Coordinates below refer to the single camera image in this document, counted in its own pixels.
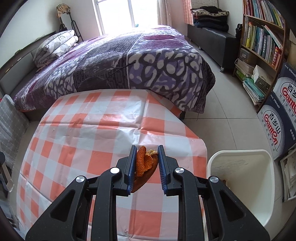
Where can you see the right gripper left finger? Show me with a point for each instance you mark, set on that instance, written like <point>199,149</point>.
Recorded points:
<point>114,182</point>

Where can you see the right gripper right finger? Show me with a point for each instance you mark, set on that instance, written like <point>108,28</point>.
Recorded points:
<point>179,182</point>

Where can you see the small orange peel piece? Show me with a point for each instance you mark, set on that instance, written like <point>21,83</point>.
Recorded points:
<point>145,166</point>

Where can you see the white plastic trash bin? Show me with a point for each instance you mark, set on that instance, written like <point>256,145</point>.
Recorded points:
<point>249,174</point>

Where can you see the orange checkered tablecloth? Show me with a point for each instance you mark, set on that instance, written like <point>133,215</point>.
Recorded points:
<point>86,133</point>

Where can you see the stack of papers on floor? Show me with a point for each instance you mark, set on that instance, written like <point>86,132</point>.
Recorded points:
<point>288,168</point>

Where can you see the lower Ganten water carton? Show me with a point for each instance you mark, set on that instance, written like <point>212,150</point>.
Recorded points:
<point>277,127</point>

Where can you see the ganten water carton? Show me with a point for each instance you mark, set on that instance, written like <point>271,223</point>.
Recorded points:
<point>277,127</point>
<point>286,92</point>

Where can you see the grey checked cloth chair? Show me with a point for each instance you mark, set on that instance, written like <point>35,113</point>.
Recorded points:
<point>13,126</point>

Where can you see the purple patterned bed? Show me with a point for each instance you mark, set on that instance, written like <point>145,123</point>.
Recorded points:
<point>158,59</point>

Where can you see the upper Ganten water carton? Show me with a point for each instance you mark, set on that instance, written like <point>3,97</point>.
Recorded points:
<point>286,92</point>

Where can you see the black leather bench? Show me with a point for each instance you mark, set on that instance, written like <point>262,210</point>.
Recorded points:
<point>222,47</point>

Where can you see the folded white floral quilt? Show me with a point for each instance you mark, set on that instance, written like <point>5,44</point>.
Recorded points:
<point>54,47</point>

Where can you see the grey bed headboard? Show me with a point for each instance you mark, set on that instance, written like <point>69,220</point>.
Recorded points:
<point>20,68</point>

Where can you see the pink white curtain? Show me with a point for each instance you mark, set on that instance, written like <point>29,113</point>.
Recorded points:
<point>164,13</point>

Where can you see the pile of folded clothes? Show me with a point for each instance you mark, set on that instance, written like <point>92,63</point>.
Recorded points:
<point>210,17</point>

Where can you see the wooden bookshelf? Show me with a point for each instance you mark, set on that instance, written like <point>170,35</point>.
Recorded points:
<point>262,49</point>

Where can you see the white drawer cabinet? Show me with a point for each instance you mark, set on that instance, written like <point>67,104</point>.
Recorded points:
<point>196,4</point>

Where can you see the black coat rack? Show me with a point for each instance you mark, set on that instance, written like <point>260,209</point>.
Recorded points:
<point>66,20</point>

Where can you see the window with white frame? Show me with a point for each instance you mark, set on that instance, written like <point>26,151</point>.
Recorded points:
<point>120,16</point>

